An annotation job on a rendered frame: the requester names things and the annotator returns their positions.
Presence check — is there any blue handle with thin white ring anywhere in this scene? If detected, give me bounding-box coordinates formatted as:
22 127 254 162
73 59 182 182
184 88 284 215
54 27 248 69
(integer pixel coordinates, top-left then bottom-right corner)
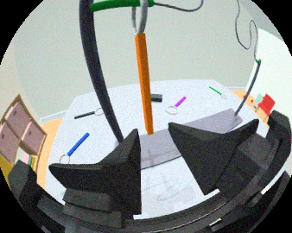
67 133 90 164

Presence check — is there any dark grey rectangular block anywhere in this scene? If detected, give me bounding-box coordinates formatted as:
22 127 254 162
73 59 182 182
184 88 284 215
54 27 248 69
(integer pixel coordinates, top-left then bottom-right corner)
150 93 162 103

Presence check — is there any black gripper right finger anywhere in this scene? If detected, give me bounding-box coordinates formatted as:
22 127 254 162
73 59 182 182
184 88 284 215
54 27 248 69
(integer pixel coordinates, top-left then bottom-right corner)
168 119 260 196

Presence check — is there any orange handle with grey ring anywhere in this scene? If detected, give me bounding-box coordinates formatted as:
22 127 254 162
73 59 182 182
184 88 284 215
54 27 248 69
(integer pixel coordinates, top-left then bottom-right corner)
130 0 153 135

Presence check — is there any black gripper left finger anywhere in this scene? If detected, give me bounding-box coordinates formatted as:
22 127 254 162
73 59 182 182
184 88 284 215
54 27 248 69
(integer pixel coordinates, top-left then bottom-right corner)
48 128 142 216

